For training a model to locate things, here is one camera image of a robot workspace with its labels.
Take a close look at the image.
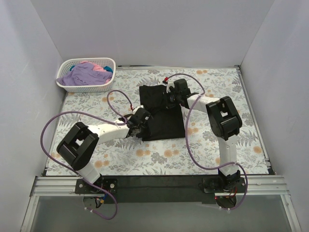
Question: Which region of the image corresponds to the black t shirt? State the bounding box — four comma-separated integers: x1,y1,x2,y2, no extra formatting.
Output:
139,85,185,141

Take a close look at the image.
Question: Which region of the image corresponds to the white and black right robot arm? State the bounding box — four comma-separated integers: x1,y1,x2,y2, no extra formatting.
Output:
163,77,242,192

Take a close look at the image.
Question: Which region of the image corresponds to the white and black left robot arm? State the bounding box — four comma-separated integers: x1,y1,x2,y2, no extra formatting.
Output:
56,107,151,193

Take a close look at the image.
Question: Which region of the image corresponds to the blue garment in basket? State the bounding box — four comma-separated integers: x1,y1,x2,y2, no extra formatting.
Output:
103,66,113,73

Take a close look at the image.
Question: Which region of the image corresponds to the floral patterned table mat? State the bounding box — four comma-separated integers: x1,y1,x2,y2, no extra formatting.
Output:
55,68,268,175

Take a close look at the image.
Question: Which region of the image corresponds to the white plastic laundry basket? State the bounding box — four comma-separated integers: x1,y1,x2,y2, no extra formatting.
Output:
56,58,116,93

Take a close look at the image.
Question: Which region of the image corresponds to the pink garment in basket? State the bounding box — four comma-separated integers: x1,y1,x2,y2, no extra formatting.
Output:
81,61,106,72

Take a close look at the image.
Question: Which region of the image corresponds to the purple t shirt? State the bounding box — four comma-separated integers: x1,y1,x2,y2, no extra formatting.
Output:
57,63,113,86

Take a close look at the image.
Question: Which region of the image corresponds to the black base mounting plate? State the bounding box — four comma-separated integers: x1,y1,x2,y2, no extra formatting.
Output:
74,175,247,205

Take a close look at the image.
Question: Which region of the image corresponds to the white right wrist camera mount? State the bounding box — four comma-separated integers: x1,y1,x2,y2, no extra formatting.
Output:
166,81,175,93

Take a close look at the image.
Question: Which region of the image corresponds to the aluminium frame rail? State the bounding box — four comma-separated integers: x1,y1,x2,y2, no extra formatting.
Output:
30,175,290,196

